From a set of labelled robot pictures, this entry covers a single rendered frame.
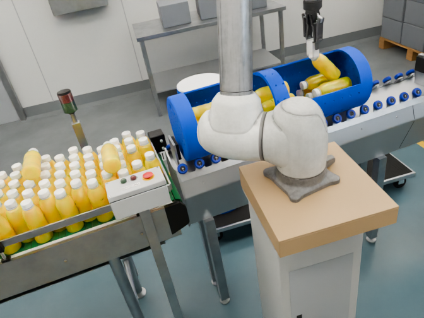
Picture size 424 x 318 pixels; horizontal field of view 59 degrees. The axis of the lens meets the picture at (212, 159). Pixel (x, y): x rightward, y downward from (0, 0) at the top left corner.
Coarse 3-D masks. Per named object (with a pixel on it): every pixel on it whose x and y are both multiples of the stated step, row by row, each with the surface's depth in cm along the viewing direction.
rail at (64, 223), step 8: (168, 184) 147; (96, 208) 141; (104, 208) 141; (72, 216) 139; (80, 216) 140; (88, 216) 141; (48, 224) 137; (56, 224) 138; (64, 224) 139; (24, 232) 136; (32, 232) 136; (40, 232) 137; (0, 240) 134; (8, 240) 134; (16, 240) 135
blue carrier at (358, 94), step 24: (264, 72) 161; (288, 72) 179; (312, 72) 185; (360, 72) 163; (192, 96) 166; (288, 96) 155; (336, 96) 162; (360, 96) 167; (192, 120) 147; (192, 144) 149
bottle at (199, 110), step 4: (204, 104) 158; (208, 104) 158; (192, 108) 157; (196, 108) 157; (200, 108) 157; (204, 108) 157; (208, 108) 157; (196, 112) 156; (200, 112) 156; (196, 116) 156; (200, 116) 157; (196, 120) 157
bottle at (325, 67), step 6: (312, 60) 165; (318, 60) 164; (324, 60) 164; (318, 66) 166; (324, 66) 166; (330, 66) 167; (324, 72) 168; (330, 72) 168; (336, 72) 169; (330, 78) 171; (336, 78) 171
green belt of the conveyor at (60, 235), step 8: (160, 160) 179; (168, 176) 167; (176, 192) 156; (176, 200) 152; (88, 224) 146; (96, 224) 146; (56, 232) 145; (64, 232) 145; (24, 248) 141; (0, 256) 139
